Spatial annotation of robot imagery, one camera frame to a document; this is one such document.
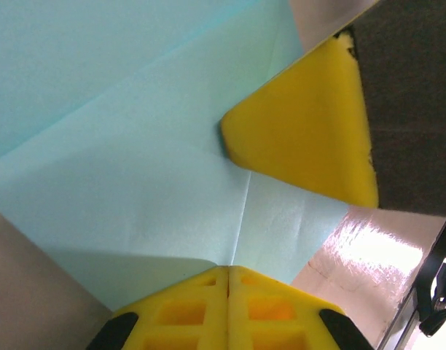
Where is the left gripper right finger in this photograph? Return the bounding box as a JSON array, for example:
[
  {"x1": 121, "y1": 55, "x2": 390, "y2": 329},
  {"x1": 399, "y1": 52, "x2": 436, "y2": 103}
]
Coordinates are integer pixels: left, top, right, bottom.
[{"x1": 228, "y1": 265, "x2": 373, "y2": 350}]

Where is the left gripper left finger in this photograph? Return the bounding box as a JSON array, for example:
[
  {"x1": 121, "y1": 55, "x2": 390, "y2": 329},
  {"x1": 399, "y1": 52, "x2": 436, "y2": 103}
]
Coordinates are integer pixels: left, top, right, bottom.
[{"x1": 86, "y1": 265, "x2": 230, "y2": 350}]

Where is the aluminium cross rail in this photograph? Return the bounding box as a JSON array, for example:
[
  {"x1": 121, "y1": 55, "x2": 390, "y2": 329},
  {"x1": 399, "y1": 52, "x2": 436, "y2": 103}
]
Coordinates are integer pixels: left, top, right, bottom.
[{"x1": 377, "y1": 218, "x2": 446, "y2": 350}]

